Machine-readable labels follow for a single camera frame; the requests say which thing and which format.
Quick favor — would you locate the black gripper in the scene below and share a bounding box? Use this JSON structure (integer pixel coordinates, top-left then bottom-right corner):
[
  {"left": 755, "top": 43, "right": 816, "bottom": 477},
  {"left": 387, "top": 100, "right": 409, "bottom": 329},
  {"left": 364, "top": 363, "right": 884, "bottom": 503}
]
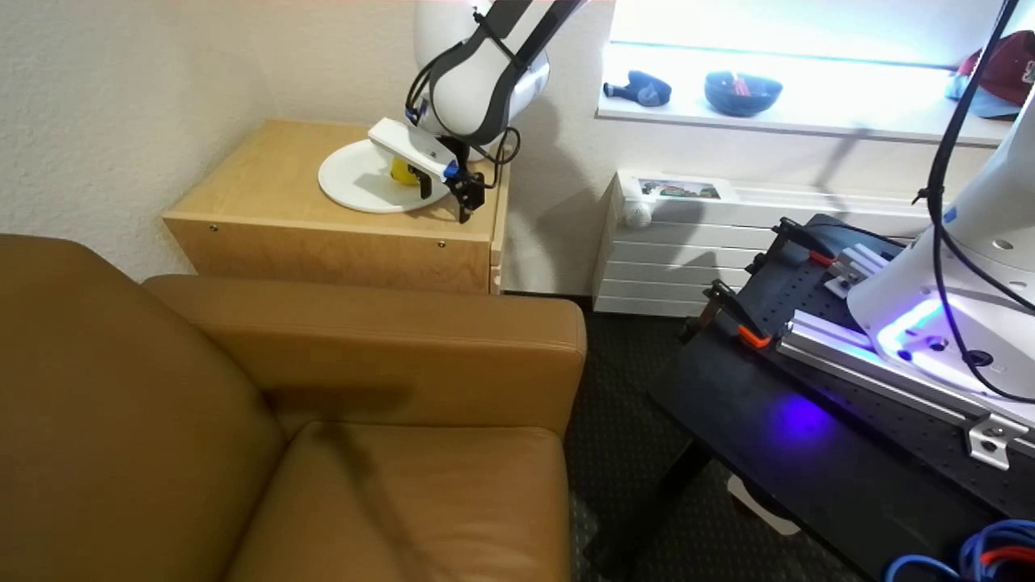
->
[{"left": 443, "top": 160, "right": 485, "bottom": 223}]

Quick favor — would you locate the white round plate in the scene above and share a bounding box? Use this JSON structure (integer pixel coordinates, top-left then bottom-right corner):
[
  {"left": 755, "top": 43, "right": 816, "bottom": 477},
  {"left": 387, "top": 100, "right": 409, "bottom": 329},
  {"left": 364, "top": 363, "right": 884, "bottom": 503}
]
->
[{"left": 315, "top": 142, "right": 445, "bottom": 214}]

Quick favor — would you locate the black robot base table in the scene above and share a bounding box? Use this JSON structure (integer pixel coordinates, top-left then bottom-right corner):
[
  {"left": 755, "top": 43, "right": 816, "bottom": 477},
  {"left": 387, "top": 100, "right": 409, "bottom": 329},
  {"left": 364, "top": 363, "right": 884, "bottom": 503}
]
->
[{"left": 649, "top": 235, "right": 1035, "bottom": 580}]

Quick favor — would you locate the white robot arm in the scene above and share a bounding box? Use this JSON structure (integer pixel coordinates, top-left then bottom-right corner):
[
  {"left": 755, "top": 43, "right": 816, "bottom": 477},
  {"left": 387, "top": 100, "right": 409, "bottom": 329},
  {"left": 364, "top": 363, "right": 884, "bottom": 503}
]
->
[{"left": 405, "top": 0, "right": 582, "bottom": 221}]

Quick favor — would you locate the wooden night stand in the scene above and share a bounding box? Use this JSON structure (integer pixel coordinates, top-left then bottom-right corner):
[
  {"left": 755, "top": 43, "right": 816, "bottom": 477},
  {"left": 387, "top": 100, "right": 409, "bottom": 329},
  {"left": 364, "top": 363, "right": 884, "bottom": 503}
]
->
[{"left": 166, "top": 118, "right": 507, "bottom": 295}]

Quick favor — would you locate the yellow lemon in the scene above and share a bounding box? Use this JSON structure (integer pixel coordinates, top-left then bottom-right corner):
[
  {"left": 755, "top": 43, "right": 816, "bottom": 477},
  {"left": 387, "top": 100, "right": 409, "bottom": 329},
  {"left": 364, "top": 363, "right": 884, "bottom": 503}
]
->
[{"left": 387, "top": 157, "right": 420, "bottom": 187}]

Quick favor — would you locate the dark folded cloth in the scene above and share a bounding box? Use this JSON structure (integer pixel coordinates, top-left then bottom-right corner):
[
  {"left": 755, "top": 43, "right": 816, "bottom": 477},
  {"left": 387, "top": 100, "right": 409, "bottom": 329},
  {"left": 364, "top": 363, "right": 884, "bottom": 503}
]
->
[{"left": 602, "top": 71, "right": 673, "bottom": 105}]

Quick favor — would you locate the dark blue bowl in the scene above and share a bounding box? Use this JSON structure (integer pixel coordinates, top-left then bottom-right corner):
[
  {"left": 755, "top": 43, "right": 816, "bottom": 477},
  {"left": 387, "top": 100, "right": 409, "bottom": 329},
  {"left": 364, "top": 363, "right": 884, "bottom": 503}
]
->
[{"left": 706, "top": 71, "right": 783, "bottom": 115}]

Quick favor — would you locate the brown leather armchair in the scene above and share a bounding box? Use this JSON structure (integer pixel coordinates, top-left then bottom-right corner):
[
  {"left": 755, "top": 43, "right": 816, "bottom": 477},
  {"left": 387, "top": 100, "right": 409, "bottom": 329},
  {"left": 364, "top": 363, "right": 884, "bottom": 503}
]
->
[{"left": 0, "top": 235, "right": 584, "bottom": 582}]

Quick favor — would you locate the red cap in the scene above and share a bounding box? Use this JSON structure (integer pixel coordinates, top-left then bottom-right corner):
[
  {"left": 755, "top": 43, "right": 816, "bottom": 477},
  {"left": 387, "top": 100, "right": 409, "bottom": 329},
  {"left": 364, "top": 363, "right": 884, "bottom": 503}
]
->
[{"left": 957, "top": 29, "right": 1035, "bottom": 105}]

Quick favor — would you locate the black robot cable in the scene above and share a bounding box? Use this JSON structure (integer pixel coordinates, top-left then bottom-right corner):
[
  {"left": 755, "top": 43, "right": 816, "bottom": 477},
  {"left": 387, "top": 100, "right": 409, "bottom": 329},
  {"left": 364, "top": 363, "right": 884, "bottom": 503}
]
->
[{"left": 400, "top": 0, "right": 584, "bottom": 165}]

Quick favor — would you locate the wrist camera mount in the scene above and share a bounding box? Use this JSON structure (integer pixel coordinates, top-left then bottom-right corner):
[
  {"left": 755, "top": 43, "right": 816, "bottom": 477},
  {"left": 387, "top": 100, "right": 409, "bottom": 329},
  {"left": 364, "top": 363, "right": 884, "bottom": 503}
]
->
[{"left": 368, "top": 115, "right": 458, "bottom": 181}]

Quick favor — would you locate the white wall radiator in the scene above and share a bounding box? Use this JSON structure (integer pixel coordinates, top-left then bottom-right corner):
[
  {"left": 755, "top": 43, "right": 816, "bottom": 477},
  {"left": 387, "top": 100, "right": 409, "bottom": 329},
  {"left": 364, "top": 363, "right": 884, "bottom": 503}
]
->
[{"left": 591, "top": 169, "right": 926, "bottom": 317}]

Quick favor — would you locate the blue cable coil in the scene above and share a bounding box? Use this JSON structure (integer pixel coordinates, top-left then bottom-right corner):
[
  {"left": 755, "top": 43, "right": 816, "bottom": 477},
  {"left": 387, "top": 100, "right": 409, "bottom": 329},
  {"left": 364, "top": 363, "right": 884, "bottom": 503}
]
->
[{"left": 884, "top": 518, "right": 1035, "bottom": 582}]

